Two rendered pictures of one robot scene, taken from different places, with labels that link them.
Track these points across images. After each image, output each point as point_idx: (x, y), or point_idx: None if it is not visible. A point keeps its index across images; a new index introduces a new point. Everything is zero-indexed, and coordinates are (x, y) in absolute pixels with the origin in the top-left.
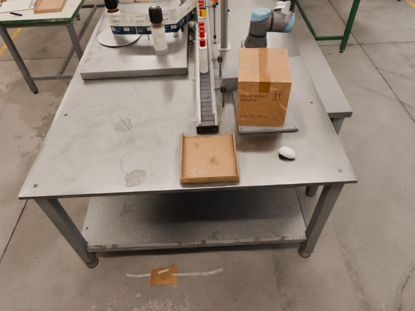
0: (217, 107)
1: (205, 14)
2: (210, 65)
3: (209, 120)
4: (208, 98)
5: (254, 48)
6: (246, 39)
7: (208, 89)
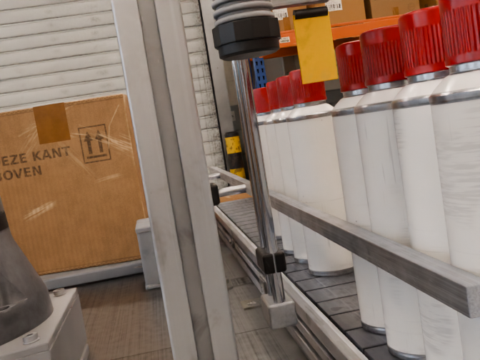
0: (221, 243)
1: (307, 60)
2: (239, 179)
3: (230, 203)
4: (243, 213)
5: (77, 100)
6: (30, 272)
7: (249, 220)
